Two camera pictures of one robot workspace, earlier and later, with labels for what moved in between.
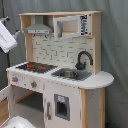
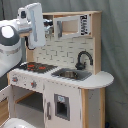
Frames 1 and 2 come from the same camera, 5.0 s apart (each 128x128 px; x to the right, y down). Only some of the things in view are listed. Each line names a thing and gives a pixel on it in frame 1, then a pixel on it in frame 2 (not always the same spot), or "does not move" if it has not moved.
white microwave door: [72, 25] does not move
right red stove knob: [33, 84] does not move
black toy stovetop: [41, 68] does not move
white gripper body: [7, 41] to [31, 17]
